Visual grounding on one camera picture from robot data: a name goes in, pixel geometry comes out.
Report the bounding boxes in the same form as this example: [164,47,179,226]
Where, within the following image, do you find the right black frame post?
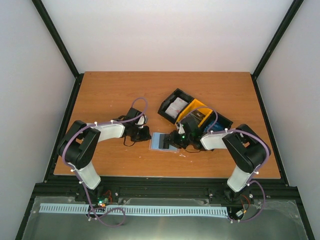
[251,0,306,81]

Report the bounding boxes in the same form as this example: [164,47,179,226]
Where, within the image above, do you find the black bin right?
[201,112,233,133]

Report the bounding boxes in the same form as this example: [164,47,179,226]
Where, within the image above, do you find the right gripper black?
[163,130,192,150]

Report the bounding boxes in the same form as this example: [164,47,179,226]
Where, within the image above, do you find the black bin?
[201,112,233,133]
[157,88,195,124]

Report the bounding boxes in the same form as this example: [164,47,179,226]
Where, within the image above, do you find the dark card stack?
[189,110,206,124]

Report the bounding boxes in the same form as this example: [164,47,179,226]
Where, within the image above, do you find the left black frame post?
[31,0,85,81]

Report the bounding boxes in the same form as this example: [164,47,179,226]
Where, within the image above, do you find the small electronics board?
[97,195,113,208]

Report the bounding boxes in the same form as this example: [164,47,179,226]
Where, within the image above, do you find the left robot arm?
[57,107,151,202]

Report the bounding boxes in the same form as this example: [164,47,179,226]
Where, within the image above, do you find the yellow bin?
[175,99,215,127]

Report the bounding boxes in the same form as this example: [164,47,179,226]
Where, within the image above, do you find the blue card stack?
[203,121,225,133]

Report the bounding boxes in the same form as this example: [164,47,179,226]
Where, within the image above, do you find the black bin left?
[157,88,195,124]

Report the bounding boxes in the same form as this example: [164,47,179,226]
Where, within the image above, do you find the light blue cable duct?
[38,203,228,218]

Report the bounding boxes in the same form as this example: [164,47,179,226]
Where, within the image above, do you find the grey connector plug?
[235,209,247,219]

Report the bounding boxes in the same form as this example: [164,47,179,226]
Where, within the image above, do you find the black aluminium rail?
[33,176,300,206]

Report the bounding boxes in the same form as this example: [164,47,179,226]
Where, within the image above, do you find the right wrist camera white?
[176,122,185,135]

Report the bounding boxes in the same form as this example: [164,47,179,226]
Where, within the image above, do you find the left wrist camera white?
[135,115,148,126]

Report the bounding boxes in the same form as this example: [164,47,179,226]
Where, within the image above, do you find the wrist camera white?
[135,115,148,126]
[176,122,185,135]

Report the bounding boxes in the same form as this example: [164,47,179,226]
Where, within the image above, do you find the pink card holder wallet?
[149,132,179,153]

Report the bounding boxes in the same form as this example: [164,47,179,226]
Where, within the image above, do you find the black frame post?
[251,0,306,81]
[31,0,85,81]

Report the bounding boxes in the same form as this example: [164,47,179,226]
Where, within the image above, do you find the dark credit card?
[158,133,173,151]

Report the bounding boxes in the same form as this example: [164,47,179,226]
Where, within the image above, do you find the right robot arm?
[162,117,271,195]

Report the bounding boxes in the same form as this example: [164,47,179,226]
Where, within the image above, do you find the white card stack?
[165,97,188,119]

